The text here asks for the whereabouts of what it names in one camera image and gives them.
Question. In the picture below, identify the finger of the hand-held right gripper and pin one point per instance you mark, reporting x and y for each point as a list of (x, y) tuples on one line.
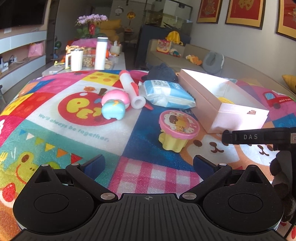
[(227, 138)]

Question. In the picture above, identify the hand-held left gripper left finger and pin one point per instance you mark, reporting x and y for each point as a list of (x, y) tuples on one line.
[(93, 165)]

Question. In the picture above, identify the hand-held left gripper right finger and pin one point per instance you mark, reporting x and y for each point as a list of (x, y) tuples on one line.
[(203, 165)]

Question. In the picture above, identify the white cardboard box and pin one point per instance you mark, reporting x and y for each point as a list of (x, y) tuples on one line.
[(240, 118)]

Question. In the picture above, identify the yellow corn toy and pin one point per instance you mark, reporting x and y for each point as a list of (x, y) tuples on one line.
[(227, 100)]

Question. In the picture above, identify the pink yellow round stamp toy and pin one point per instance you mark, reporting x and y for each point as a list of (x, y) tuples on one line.
[(178, 122)]

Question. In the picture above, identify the pink teal squishy toy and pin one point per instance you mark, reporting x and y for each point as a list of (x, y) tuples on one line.
[(113, 109)]

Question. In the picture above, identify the blue white wipes pack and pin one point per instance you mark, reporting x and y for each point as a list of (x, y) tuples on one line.
[(161, 92)]

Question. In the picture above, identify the red felt piece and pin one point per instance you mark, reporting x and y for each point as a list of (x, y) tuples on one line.
[(148, 106)]

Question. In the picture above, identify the white tube toy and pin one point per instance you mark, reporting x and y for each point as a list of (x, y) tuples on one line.
[(128, 88)]

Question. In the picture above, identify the dark grey plush toy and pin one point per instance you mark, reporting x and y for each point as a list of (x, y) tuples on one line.
[(161, 71)]

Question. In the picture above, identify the person's right hand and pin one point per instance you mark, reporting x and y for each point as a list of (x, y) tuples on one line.
[(282, 166)]

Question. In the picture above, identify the colourful printed play mat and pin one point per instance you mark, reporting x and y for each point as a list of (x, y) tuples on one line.
[(69, 139)]

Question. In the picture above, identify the yellow cushion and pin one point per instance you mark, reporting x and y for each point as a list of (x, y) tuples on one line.
[(290, 83)]

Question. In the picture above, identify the grey neck pillow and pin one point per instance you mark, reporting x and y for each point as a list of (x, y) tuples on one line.
[(209, 62)]

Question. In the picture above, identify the orange plush duck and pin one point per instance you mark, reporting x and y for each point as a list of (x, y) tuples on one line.
[(193, 59)]

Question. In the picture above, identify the small plush doll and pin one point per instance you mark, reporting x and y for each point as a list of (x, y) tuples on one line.
[(175, 53)]

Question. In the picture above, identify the beige sofa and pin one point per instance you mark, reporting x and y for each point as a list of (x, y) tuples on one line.
[(161, 59)]

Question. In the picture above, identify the clear jar of nuts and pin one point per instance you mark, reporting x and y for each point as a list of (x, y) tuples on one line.
[(89, 59)]

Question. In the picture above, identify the white coffee table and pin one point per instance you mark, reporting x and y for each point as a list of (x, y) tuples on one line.
[(119, 61)]

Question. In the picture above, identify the white thermos bottle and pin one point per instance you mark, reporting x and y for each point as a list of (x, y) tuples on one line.
[(101, 55)]

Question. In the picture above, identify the colourful toy box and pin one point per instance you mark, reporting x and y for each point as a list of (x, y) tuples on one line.
[(163, 45)]

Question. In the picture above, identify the orange pumpkin bucket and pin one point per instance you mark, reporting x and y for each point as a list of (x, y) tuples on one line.
[(108, 53)]

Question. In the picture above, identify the yellow backpack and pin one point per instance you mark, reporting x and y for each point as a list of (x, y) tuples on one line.
[(174, 37)]

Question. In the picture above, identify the white tissue box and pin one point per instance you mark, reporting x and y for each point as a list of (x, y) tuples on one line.
[(115, 49)]

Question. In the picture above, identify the red framed picture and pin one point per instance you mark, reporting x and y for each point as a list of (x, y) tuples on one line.
[(245, 12), (209, 10), (288, 17)]

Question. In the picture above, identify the pink wrapping cloth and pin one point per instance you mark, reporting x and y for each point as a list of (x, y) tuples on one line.
[(85, 42)]

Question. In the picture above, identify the dark blue cabinet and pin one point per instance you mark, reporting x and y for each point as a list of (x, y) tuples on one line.
[(143, 41)]

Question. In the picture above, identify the pink gift bag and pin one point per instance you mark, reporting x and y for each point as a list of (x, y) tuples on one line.
[(35, 49)]

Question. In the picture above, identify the white power strip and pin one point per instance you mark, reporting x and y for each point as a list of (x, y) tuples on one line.
[(8, 63)]

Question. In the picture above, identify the dining chair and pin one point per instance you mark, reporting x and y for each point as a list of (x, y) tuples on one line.
[(130, 37)]

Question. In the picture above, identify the yellow armchair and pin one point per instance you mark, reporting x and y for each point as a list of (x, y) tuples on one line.
[(112, 25)]

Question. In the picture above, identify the purple orchid plant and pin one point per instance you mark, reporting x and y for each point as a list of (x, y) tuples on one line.
[(91, 22)]

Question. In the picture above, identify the yellow red hanging ornament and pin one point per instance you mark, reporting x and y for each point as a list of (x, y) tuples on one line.
[(130, 16)]

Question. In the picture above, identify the black television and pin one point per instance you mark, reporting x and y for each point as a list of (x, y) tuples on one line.
[(18, 11)]

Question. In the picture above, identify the white wall shelf unit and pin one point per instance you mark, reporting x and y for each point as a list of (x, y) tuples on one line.
[(18, 37)]

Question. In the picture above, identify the round wall clock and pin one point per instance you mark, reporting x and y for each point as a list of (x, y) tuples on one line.
[(119, 11)]

